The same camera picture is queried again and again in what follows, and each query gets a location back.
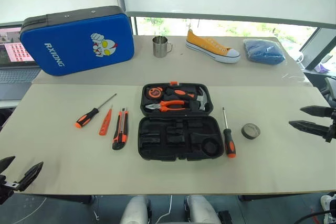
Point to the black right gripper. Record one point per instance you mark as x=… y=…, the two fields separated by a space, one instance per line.
x=333 y=129

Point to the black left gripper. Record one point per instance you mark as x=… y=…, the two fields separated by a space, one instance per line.
x=5 y=191

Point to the grey tape roll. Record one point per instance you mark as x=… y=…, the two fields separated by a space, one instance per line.
x=245 y=132

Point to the long thin shaft screwdriver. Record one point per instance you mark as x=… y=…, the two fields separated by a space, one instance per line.
x=86 y=117

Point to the thick shaft orange black screwdriver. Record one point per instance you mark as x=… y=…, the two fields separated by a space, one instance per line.
x=229 y=142

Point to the orange test pen screwdriver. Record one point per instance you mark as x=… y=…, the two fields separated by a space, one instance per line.
x=105 y=124

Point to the orange black utility knife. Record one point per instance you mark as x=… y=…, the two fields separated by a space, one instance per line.
x=121 y=132

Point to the black plastic tool case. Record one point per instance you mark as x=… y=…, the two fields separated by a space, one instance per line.
x=181 y=140

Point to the purple object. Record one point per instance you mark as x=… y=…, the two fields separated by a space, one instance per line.
x=323 y=68

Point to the black table base bar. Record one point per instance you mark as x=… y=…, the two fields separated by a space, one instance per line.
x=65 y=198
x=262 y=197

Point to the dark computer monitor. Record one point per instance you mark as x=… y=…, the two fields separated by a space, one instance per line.
x=320 y=48

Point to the white shoe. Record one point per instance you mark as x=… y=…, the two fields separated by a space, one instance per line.
x=326 y=201

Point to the blue cloth in plastic bag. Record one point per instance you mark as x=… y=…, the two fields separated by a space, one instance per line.
x=262 y=51

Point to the grey laptop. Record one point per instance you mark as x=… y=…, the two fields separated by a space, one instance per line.
x=15 y=77

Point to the grey rounded shape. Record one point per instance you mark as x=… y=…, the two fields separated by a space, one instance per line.
x=202 y=211
x=135 y=211

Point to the yellow canvas sneaker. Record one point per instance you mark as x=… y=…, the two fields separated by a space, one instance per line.
x=210 y=47

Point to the small black block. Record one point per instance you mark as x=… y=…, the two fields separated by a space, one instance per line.
x=225 y=217

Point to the blue RXIONG zip case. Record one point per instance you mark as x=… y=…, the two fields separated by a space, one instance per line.
x=76 y=45

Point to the orange black tape measure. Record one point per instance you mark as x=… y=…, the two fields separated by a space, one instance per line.
x=155 y=93

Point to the stainless steel mug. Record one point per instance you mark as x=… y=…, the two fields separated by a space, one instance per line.
x=159 y=48

